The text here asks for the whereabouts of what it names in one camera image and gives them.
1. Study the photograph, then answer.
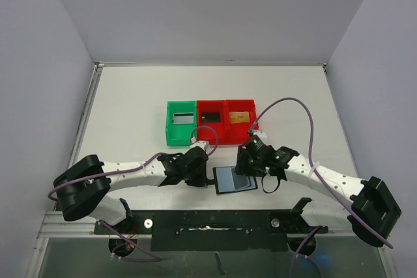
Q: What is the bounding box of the black leather card holder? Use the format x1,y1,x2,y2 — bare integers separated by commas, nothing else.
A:
206,166,258,195

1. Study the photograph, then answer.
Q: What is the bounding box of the red plastic bin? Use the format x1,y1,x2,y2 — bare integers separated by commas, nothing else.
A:
225,99,257,145
197,100,226,145

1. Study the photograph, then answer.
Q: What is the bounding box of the green plastic bin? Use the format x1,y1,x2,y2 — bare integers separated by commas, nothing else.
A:
165,101,197,146

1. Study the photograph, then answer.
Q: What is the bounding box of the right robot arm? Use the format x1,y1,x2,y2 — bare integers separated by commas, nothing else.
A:
235,135,402,248

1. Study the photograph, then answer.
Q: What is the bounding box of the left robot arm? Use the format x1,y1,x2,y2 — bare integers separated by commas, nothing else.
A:
48,141,210,233

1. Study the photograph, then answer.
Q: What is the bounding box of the gold credit card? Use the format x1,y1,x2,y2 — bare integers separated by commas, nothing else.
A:
229,111,250,124

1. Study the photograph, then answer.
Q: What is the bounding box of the silver credit card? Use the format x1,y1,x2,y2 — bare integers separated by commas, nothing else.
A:
172,113,195,124

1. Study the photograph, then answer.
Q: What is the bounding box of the black credit card in bin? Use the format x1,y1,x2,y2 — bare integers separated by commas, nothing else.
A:
200,112,222,124

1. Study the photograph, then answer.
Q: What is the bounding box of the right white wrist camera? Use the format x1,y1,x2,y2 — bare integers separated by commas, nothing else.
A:
248,130,267,141

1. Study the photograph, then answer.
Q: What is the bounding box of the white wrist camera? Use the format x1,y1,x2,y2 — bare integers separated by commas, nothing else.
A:
190,141,210,152
248,130,267,141

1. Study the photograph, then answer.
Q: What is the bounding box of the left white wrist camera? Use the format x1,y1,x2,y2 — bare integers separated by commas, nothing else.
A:
190,141,210,152

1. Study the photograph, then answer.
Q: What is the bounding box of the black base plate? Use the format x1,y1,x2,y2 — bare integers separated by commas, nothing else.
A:
94,208,328,253

